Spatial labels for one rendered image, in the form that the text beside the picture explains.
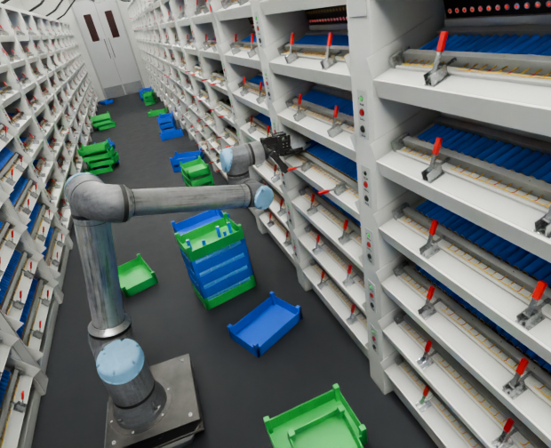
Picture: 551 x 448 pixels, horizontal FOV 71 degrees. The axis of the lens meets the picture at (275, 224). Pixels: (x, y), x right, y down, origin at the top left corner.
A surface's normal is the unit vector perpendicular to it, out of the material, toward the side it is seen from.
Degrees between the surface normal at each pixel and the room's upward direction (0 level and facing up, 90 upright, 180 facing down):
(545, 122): 107
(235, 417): 0
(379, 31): 90
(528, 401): 17
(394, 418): 0
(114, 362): 6
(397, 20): 90
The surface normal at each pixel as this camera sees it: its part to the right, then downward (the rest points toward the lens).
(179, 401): -0.12, -0.87
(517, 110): -0.83, 0.55
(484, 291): -0.43, -0.73
